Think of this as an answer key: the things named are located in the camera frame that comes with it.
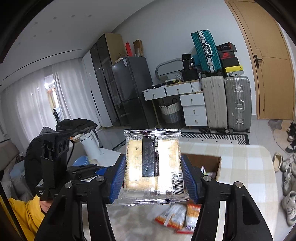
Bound clear soda cracker pack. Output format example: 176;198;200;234
118;128;189;206

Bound white orange noodle snack bag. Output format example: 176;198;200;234
154;203;187;230

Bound large fried noodle snack bag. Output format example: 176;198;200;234
176;202;202;234

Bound blue bowl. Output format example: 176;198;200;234
72;156;90;167

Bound SF cardboard box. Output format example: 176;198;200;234
185;154;222;181

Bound white electric kettle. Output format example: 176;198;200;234
79;132;103;161

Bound checked tablecloth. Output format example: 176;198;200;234
107;139;278;240

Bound woven laundry basket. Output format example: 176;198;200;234
159;98;182;124

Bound white drawer desk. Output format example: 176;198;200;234
143;80;208;127

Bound beige hard suitcase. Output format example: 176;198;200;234
201;76;228;132

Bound silver aluminium suitcase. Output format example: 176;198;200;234
224;75;252;133

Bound black refrigerator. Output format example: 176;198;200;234
112;57;157;130

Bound teal hard suitcase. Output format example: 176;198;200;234
191;30;223;76

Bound stack of shoe boxes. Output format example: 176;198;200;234
216;42;244;77

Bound wooden door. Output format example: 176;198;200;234
225;1;295;120

